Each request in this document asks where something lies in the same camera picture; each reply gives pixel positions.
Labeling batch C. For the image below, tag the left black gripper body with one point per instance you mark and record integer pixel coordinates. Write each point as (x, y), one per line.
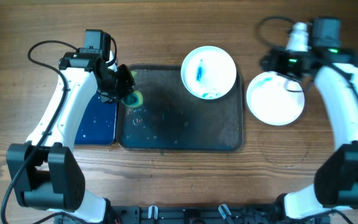
(117, 85)

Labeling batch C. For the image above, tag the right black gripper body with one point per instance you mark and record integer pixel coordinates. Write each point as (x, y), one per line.
(272, 62)

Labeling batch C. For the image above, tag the green yellow sponge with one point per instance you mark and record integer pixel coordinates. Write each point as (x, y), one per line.
(127, 94)

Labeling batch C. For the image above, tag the white plate bottom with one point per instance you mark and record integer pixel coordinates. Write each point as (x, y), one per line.
(275, 100)

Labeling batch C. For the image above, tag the white plate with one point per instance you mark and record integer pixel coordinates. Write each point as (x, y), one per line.
(208, 72)
(275, 100)

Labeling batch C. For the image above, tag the white plate top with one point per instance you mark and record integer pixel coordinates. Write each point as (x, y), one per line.
(208, 72)

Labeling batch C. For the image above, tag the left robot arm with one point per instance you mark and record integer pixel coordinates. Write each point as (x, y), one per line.
(44, 172)

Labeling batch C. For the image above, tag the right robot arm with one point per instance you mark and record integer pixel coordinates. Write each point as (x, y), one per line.
(314, 50)

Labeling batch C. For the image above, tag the small blue tray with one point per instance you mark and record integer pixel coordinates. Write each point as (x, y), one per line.
(98, 125)

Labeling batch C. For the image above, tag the large dark serving tray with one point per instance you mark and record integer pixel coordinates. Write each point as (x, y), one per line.
(171, 118)

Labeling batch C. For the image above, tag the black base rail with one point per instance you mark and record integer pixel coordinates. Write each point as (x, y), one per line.
(253, 213)

